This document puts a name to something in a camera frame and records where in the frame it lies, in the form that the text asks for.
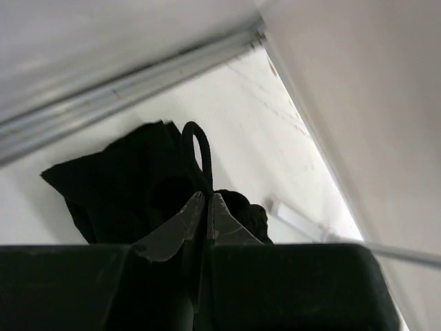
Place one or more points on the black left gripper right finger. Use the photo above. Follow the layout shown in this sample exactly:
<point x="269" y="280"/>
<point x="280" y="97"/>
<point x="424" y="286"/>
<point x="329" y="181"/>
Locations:
<point x="316" y="286"/>

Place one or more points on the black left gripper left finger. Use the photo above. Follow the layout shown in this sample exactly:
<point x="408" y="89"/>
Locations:
<point x="143" y="286"/>

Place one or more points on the black trousers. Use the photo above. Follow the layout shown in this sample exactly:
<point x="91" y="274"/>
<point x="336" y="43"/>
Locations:
<point x="135" y="184"/>

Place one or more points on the white clothes rack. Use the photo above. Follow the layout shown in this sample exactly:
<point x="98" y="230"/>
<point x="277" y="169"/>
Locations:
<point x="318" y="233"/>

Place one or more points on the aluminium table edge rail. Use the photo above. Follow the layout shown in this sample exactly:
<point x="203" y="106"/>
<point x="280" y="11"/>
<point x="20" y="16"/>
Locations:
<point x="50" y="123"/>

